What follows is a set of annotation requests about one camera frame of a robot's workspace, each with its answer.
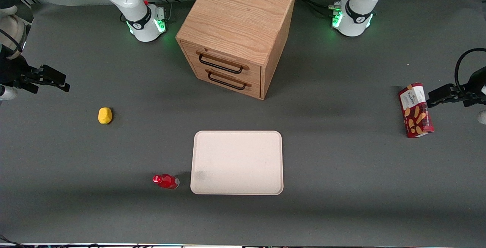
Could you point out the wooden two-drawer cabinet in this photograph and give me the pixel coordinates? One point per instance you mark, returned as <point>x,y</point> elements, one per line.
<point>239,16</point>

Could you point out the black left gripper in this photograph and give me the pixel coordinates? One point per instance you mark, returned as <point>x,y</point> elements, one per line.
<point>472,97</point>

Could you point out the beige plastic tray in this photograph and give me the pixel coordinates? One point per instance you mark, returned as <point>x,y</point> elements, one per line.
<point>237,162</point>

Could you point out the red shortbread cookie box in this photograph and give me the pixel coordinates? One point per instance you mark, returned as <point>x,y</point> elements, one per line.
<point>415,111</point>

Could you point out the red coke bottle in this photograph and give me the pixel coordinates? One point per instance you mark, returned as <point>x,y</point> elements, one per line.
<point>169,181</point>

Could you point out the wooden drawer front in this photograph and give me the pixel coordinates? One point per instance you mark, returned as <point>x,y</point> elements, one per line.
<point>256,90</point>
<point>256,74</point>

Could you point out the yellow toy lemon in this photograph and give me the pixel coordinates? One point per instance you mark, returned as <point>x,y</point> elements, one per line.
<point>105,115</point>

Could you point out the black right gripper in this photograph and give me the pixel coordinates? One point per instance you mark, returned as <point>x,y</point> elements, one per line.
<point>12,72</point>

